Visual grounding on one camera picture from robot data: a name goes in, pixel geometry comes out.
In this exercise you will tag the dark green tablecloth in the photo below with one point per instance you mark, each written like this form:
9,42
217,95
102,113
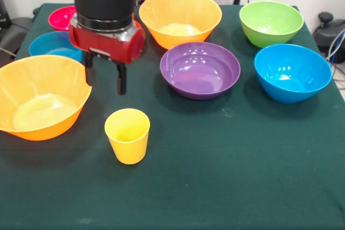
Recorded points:
172,187

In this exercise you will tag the dark grey chair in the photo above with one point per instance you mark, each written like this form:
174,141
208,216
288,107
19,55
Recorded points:
16,30

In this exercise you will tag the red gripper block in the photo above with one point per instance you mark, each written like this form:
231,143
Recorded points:
107,42

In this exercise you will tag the yellow plastic cup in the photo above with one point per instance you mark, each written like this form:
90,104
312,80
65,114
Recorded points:
129,143

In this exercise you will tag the pink plastic bowl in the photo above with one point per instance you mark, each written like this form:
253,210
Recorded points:
60,18

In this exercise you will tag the purple plastic bowl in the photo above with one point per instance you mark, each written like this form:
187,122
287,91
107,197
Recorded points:
199,71

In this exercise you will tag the green plastic bowl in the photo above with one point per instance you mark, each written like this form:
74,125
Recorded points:
269,22

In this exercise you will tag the small translucent blue bowl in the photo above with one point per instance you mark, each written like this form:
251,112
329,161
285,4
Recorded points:
48,42

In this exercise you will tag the large orange bowl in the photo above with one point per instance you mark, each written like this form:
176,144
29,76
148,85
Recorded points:
40,100
179,17

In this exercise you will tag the large blue bowl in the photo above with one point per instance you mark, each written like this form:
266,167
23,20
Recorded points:
291,73

